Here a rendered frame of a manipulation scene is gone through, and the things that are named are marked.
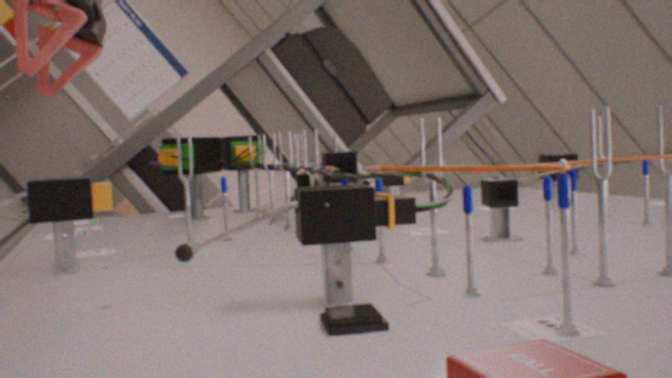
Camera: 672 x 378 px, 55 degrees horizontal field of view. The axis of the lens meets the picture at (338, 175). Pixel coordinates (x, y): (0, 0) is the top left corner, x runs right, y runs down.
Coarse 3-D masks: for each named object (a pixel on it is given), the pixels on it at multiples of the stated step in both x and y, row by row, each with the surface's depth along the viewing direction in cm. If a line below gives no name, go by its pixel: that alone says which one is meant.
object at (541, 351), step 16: (464, 352) 27; (480, 352) 27; (496, 352) 27; (512, 352) 27; (528, 352) 26; (544, 352) 26; (560, 352) 26; (576, 352) 26; (448, 368) 26; (464, 368) 25; (480, 368) 25; (496, 368) 25; (512, 368) 25; (528, 368) 25; (544, 368) 25; (560, 368) 25; (576, 368) 24; (592, 368) 24; (608, 368) 24
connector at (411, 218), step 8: (376, 200) 48; (384, 200) 48; (400, 200) 49; (408, 200) 49; (376, 208) 48; (384, 208) 48; (400, 208) 49; (408, 208) 49; (416, 208) 49; (376, 216) 48; (384, 216) 48; (400, 216) 49; (408, 216) 49; (416, 216) 49; (376, 224) 48; (384, 224) 48; (400, 224) 49
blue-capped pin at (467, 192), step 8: (464, 192) 49; (472, 192) 49; (464, 200) 49; (472, 200) 49; (464, 208) 49; (472, 208) 49; (472, 224) 50; (472, 232) 50; (472, 240) 50; (472, 248) 50; (472, 256) 50; (472, 264) 50; (472, 272) 50; (472, 280) 50; (472, 288) 50; (464, 296) 50; (472, 296) 49; (480, 296) 50
